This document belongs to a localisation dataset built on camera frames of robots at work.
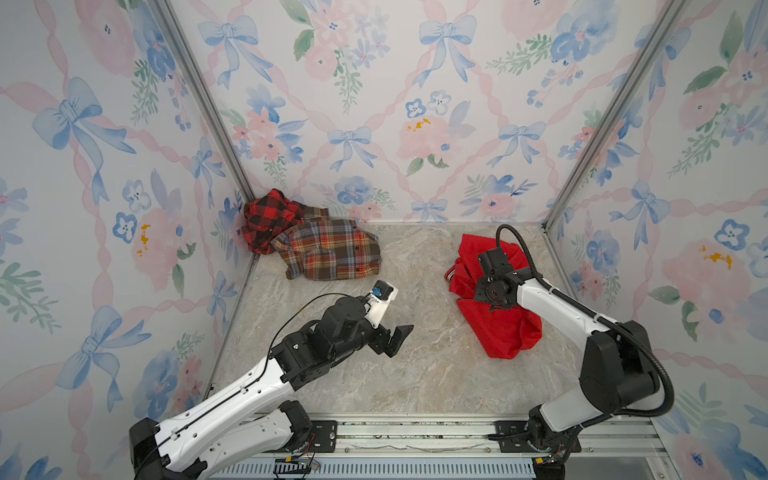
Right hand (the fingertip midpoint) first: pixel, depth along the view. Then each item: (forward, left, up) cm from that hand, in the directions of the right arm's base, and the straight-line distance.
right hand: (485, 292), depth 91 cm
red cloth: (-12, -4, -3) cm, 13 cm away
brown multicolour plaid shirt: (+15, +51, +2) cm, 53 cm away
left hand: (-17, +27, +16) cm, 36 cm away
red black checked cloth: (+28, +74, +5) cm, 79 cm away
